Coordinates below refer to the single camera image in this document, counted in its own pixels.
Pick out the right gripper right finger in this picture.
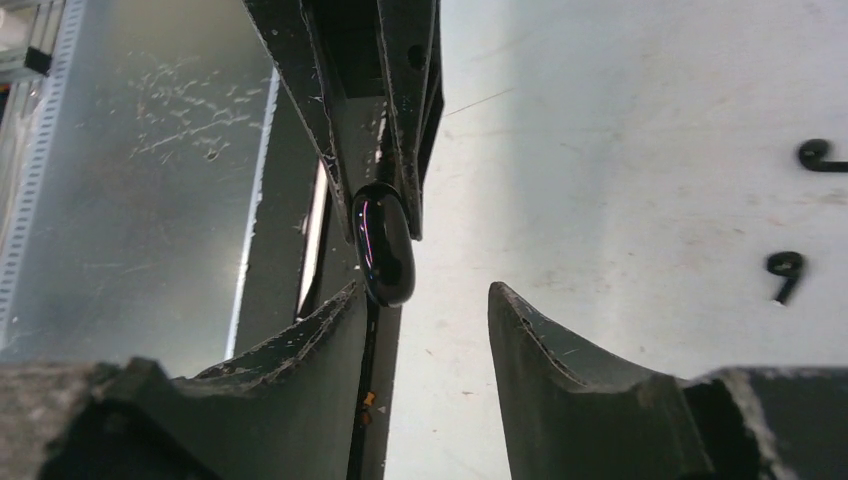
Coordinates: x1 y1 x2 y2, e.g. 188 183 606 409
488 282 847 479

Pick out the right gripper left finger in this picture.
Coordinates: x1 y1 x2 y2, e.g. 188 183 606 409
1 283 367 479

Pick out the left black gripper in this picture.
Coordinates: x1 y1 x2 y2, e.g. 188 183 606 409
244 0 441 242

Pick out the black earbud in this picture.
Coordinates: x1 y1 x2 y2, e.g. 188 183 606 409
765 251 806 306
796 138 847 173

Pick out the black earbud charging case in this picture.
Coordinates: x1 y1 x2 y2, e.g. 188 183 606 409
351 182 416 307

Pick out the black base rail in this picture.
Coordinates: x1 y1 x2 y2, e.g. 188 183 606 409
233 92 401 479

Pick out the grey cable duct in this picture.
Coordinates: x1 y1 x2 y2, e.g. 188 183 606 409
1 1 86 323

